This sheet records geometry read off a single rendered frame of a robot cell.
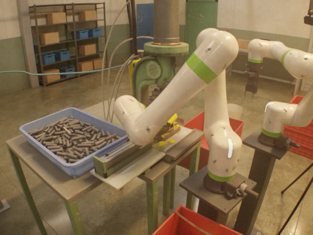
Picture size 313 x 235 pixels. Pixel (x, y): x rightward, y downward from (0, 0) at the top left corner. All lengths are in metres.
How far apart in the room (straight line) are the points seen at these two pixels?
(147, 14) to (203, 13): 1.78
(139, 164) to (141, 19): 6.94
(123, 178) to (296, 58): 0.89
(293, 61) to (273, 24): 5.34
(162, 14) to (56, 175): 0.87
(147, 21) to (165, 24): 6.52
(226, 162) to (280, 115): 0.55
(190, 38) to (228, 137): 6.41
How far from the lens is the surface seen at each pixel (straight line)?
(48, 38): 6.13
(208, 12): 6.95
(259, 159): 1.54
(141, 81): 1.25
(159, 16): 1.07
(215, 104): 1.02
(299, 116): 1.43
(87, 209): 2.29
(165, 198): 2.01
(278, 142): 1.46
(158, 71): 1.11
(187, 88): 0.80
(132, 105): 0.93
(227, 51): 0.78
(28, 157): 1.34
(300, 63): 1.09
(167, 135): 1.22
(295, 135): 3.29
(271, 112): 1.39
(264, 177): 1.58
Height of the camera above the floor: 1.62
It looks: 25 degrees down
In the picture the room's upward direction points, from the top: straight up
